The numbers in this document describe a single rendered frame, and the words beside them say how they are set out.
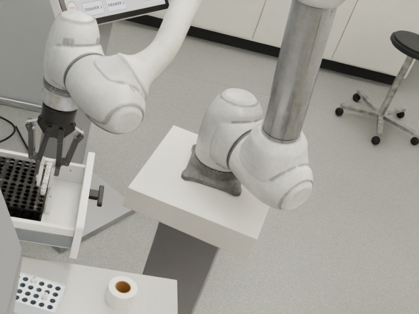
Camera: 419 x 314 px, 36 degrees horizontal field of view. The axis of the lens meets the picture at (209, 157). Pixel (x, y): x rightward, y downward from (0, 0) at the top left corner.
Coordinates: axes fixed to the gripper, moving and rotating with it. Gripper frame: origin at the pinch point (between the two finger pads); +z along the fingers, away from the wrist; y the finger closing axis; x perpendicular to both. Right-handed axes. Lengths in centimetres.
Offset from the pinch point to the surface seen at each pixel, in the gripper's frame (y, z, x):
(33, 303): -3.6, 17.6, 24.0
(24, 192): 4.2, 6.3, 1.2
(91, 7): -2, -4, -87
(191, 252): -47, 37, -21
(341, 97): -181, 94, -262
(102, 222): -25, 93, -88
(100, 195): -13.6, 4.8, -1.5
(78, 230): -9.9, 4.6, 12.4
